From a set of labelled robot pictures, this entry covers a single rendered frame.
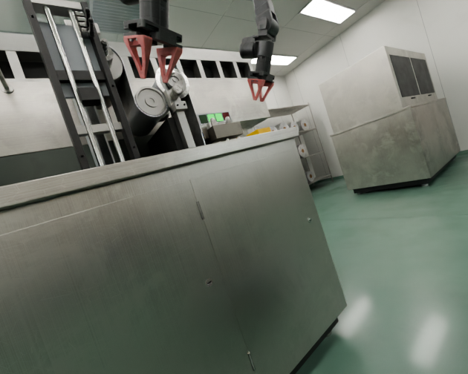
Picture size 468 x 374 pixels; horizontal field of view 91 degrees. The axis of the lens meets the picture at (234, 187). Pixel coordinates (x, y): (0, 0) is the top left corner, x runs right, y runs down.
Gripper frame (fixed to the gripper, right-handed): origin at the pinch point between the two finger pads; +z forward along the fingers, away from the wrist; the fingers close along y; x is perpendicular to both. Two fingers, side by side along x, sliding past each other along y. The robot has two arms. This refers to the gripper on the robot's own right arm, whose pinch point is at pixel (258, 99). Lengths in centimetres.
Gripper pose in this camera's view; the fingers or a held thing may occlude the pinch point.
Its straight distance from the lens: 98.0
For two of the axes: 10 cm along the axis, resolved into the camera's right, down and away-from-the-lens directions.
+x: 8.3, 2.6, -4.9
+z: -1.1, 9.4, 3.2
